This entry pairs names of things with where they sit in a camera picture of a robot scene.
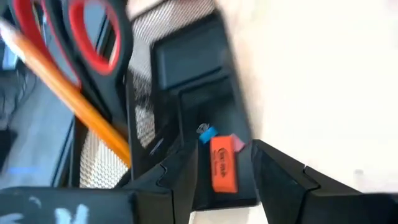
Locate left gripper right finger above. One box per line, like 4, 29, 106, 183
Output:
250, 139, 398, 224

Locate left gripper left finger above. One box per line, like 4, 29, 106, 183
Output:
122, 139, 200, 224

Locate red eraser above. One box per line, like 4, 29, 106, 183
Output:
210, 134, 239, 194

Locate blue binder clip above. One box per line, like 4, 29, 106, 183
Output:
195, 123, 220, 145

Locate orange pencil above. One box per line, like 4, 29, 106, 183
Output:
0, 17, 132, 169

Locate black red-handled scissors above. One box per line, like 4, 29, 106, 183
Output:
8, 0, 135, 138

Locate black mesh desk organizer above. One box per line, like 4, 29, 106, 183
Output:
51, 0, 262, 212

